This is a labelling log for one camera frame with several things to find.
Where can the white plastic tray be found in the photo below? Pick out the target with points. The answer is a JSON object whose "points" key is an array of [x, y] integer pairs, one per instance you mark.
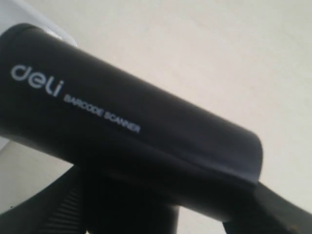
{"points": [[13, 12]]}

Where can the black handheld barcode scanner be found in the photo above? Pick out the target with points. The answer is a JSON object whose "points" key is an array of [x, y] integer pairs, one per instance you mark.
{"points": [[138, 153]]}

